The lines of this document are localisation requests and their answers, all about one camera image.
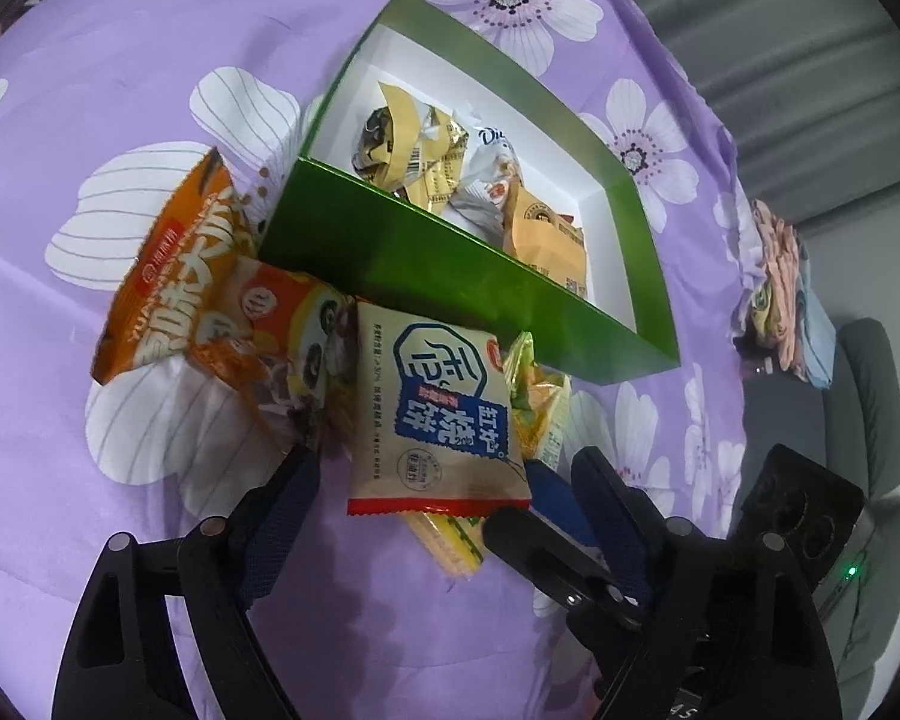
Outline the orange yellow snack packet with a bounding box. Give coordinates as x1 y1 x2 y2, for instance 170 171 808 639
504 185 587 298

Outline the white blue snack packet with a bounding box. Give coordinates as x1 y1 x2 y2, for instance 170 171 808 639
442 109 523 247

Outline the cracker packet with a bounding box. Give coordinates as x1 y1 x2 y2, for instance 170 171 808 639
403 512 487 578

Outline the green white snack packet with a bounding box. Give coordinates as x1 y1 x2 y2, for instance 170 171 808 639
504 332 572 472

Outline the cream red-edged snack packet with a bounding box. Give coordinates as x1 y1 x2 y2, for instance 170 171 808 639
347 301 532 517

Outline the orange panda snack packet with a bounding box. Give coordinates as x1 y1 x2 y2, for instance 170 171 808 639
190 255 354 450

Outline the grey sofa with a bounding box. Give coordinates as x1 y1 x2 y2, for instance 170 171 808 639
735 319 900 718

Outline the orange melon seed packet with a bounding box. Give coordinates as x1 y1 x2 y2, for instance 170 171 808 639
91 149 255 385

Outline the pink patterned cloth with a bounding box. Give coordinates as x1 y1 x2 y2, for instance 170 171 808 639
736 200 837 390

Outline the green cardboard box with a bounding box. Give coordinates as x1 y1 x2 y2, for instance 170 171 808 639
260 0 679 383

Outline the gold foil snack packet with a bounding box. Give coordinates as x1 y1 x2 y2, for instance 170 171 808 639
352 83 468 215

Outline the purple floral tablecloth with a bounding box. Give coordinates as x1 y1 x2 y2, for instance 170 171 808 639
0 0 752 718

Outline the grey curtain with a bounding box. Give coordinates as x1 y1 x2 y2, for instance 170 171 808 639
635 0 900 226

